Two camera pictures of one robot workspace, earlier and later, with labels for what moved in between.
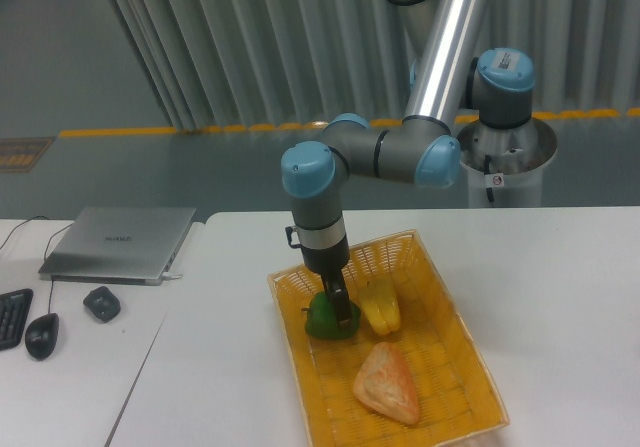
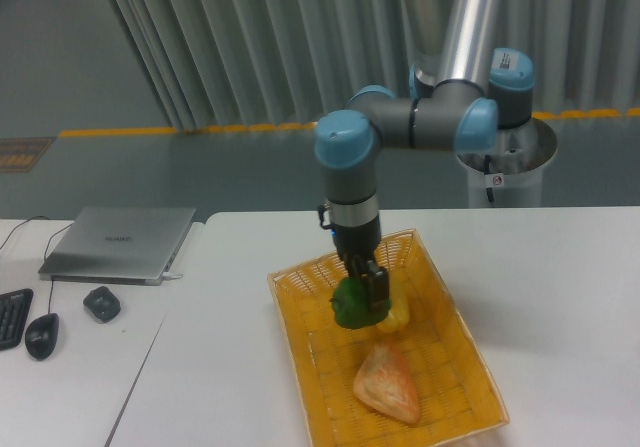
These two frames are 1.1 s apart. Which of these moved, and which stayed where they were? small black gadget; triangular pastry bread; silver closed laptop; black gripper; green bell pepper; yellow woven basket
Moved: green bell pepper; black gripper
Stayed: silver closed laptop; small black gadget; yellow woven basket; triangular pastry bread
